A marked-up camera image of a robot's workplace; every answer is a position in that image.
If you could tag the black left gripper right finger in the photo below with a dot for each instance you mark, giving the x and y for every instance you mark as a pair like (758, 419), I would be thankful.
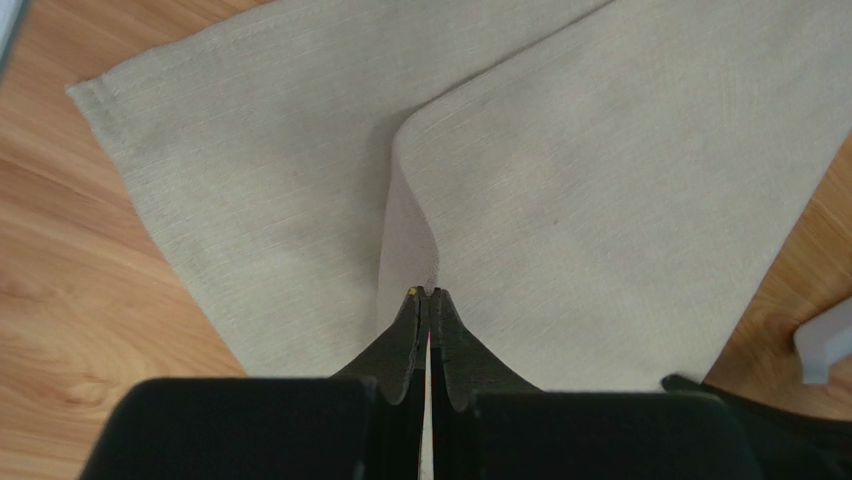
(468, 367)

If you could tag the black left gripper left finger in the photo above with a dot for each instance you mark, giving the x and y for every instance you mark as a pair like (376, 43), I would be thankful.
(392, 358)

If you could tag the silver white clothes rack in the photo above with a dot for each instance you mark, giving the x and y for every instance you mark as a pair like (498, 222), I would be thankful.
(824, 341)

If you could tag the beige linen napkin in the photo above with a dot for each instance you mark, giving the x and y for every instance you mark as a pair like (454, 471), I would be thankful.
(600, 185)

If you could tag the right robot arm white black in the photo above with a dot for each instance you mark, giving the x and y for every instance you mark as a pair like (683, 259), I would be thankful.
(787, 445)

